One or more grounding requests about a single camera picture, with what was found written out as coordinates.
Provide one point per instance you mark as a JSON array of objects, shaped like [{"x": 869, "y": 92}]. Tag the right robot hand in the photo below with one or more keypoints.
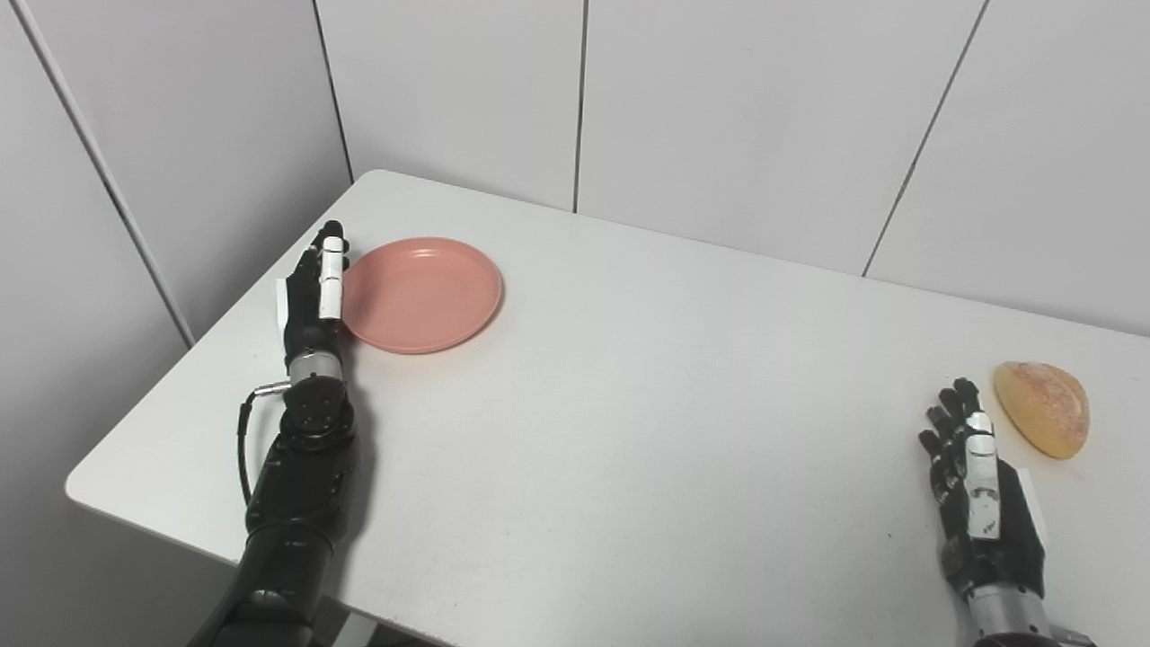
[{"x": 984, "y": 503}]

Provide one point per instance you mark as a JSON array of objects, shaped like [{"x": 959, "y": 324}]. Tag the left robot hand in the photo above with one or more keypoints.
[{"x": 310, "y": 305}]

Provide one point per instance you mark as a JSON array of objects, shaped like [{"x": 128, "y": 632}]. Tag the pink plate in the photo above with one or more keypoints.
[{"x": 420, "y": 294}]

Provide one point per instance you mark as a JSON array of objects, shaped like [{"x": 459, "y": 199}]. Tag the bread roll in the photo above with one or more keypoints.
[{"x": 1044, "y": 409}]

